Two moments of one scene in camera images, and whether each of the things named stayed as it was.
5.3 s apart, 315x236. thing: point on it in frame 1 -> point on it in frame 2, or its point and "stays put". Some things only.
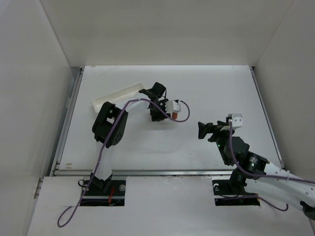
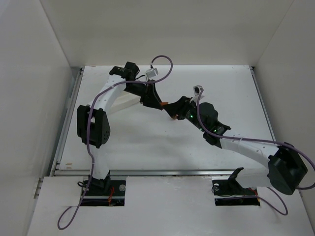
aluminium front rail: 147,172 stays put
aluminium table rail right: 267,118 stays put
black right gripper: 212,131 -> 186,109
